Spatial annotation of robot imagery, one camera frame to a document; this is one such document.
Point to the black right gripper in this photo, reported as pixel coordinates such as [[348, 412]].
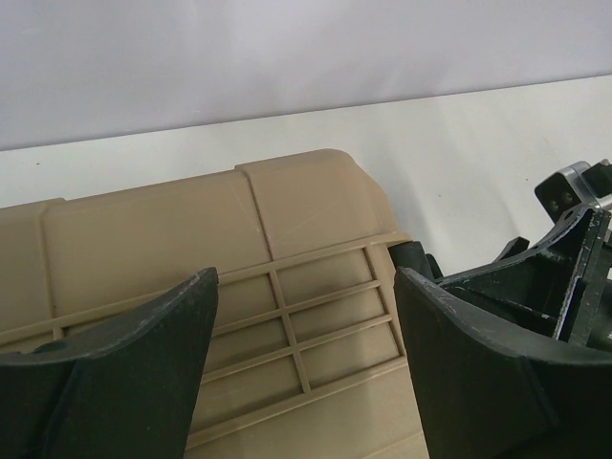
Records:
[[554, 287]]

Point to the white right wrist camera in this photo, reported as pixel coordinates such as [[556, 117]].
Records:
[[574, 185]]

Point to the tan plastic toolbox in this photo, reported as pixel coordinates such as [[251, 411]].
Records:
[[306, 357]]

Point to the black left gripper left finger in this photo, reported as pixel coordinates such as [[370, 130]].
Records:
[[125, 388]]

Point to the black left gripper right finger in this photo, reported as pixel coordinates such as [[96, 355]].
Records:
[[488, 388]]

